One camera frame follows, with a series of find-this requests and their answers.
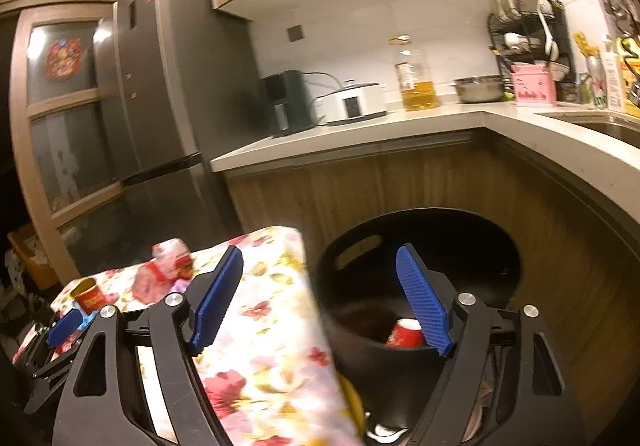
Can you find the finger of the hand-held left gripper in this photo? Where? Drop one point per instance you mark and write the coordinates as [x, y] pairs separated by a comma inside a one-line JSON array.
[[65, 327]]

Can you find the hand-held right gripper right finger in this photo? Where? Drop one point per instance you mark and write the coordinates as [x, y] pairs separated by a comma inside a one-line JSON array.
[[422, 306]]

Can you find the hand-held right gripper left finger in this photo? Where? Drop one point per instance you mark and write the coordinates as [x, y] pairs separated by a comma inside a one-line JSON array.
[[215, 301]]

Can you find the red paper cup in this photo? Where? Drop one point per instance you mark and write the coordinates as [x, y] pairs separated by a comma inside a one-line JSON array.
[[402, 333], [90, 298]]

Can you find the red white carton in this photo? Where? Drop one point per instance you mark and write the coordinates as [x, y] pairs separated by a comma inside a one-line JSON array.
[[170, 263]]

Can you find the black trash bin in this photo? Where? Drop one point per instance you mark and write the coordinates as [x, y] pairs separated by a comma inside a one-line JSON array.
[[350, 351]]

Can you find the floral tablecloth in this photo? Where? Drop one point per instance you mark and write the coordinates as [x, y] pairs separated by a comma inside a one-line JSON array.
[[270, 326]]

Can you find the orange dining chair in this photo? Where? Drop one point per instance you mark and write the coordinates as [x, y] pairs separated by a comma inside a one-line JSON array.
[[32, 256]]

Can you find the black air fryer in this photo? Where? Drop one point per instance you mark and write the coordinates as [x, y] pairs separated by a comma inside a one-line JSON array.
[[285, 100]]

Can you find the white electric cooker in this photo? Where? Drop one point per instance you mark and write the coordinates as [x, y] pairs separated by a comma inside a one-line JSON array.
[[352, 103]]

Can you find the cooking oil bottle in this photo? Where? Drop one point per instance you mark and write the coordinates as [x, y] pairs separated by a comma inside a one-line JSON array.
[[417, 90]]

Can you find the metal mixing bowl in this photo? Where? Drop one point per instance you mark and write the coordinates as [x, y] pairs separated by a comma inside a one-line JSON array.
[[479, 89]]

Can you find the wooden glass sliding door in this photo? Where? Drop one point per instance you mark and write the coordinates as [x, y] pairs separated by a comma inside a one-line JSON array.
[[60, 103]]

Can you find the grey multi-door refrigerator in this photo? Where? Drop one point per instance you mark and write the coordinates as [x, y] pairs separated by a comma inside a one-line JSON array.
[[165, 75]]

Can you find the pink utensil holder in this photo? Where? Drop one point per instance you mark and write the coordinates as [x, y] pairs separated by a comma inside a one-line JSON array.
[[534, 88]]

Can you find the steel kitchen sink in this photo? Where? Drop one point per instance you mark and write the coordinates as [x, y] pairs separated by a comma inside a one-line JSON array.
[[600, 125]]

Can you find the colourful round door sticker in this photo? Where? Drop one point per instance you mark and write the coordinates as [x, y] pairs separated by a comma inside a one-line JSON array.
[[63, 58]]

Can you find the beer can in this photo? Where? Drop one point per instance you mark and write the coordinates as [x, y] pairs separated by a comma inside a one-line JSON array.
[[596, 83]]

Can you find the white plastic bottle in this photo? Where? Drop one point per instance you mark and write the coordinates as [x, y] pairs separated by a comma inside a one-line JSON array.
[[614, 80]]

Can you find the black dish rack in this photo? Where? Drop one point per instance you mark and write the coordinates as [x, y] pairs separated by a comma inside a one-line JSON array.
[[530, 25]]

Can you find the yellow dish soap bottle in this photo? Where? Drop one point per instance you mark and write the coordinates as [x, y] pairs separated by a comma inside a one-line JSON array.
[[631, 85]]

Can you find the dark wall outlet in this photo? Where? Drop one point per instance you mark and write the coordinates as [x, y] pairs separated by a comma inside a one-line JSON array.
[[295, 33]]

